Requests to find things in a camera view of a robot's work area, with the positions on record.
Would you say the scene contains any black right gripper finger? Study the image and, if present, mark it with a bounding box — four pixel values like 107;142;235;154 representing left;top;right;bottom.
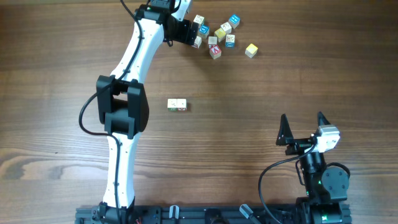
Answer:
317;111;331;126
275;114;294;146

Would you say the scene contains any white block red side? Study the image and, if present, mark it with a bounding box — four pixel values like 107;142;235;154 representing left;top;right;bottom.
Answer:
192;36;202;49

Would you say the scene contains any white block red V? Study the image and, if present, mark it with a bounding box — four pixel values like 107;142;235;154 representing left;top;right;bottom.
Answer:
177;99;187;111

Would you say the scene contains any white block green side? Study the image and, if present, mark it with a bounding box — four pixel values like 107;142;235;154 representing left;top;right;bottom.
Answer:
167;99;177;111

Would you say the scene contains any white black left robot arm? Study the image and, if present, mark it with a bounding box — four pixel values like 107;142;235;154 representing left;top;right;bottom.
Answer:
91;0;198;223

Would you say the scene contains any white picture block top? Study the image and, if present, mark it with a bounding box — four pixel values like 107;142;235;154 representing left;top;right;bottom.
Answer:
193;15;205;27

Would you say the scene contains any blue D letter block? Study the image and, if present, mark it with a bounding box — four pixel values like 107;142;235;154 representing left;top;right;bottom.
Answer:
198;25;210;39

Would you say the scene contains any small white centre block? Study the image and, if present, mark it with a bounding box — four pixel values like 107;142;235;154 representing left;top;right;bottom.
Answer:
208;36;218;48

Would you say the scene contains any yellow block in cluster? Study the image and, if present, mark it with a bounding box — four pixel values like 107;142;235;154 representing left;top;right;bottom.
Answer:
214;28;226;42

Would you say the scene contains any red A letter block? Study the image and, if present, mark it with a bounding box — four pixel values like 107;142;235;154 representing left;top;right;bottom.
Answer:
210;45;222;59

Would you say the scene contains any white block blue side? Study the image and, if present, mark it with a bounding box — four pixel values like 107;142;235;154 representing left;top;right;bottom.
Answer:
220;22;232;34

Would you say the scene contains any white block blue bottom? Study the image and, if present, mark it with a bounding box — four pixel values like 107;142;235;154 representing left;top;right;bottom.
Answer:
225;34;235;48

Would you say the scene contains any blue block far right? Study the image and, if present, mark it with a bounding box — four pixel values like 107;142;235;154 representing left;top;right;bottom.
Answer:
228;14;241;29

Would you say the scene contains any lone yellow block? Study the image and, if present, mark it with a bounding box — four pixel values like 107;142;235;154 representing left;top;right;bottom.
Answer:
245;44;258;58

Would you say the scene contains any black right camera cable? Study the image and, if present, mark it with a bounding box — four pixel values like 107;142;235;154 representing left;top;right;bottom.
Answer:
258;143;318;224

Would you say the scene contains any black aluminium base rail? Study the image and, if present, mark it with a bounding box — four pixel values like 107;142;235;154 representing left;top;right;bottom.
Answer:
74;203;353;224

